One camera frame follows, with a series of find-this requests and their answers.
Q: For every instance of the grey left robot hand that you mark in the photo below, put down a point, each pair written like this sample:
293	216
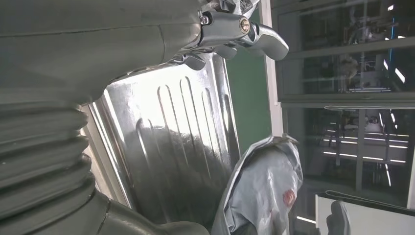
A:
81	48

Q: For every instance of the grey courier bag red stamp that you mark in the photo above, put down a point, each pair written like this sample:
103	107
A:
259	194

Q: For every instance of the white panel board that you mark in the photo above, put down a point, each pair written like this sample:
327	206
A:
382	220

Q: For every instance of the electronic scale with steel tray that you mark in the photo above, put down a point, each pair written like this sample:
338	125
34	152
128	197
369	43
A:
168	146

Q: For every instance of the glass partition window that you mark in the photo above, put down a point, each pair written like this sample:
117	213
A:
340	74

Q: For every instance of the dark green table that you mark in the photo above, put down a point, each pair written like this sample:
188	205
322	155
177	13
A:
249	97

